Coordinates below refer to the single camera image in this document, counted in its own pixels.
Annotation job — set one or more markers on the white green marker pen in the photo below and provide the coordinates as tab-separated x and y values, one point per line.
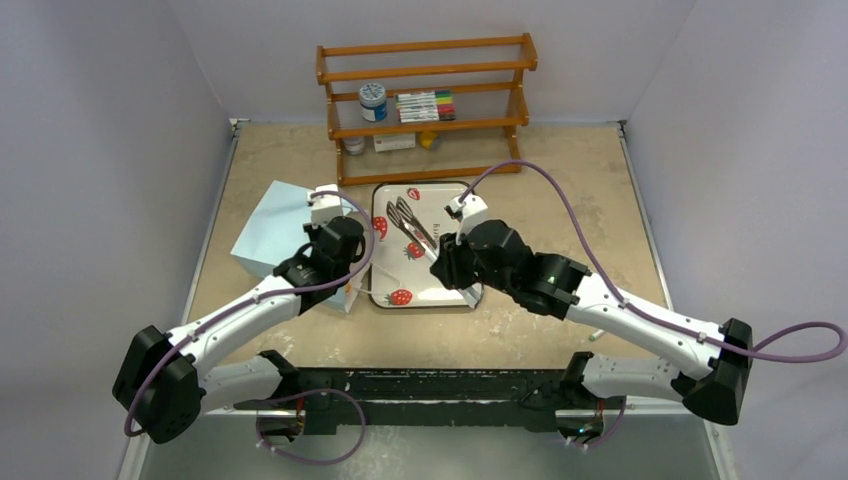
596	335

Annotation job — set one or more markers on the small white jar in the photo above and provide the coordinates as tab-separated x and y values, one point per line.
354	145

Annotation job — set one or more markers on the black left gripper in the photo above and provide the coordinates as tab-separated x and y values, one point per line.
313	232

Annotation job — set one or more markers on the light blue paper bag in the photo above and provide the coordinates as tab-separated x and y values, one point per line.
273	233

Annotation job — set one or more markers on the metal tongs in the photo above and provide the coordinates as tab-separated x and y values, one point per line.
418	287

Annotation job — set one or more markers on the strawberry print white tray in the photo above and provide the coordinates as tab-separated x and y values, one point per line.
427	200

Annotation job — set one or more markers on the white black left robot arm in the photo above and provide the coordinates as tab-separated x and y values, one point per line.
166	379

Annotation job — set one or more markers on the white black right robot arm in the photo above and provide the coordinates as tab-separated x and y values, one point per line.
698	363

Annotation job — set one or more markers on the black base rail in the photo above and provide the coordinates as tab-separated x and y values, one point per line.
536	400

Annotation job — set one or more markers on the blue paint jar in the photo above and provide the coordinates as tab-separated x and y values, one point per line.
372	98

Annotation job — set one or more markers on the small yellow object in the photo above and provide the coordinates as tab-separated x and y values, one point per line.
428	140

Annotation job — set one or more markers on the white red small box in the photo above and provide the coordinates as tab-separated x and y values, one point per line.
392	142

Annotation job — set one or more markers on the set of coloured markers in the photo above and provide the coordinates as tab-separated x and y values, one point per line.
425	106

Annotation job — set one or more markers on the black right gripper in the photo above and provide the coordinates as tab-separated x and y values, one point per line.
449	263

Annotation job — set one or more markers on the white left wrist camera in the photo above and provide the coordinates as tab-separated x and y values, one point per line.
324	204

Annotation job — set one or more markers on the orange wooden shelf rack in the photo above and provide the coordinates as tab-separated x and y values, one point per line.
485	75

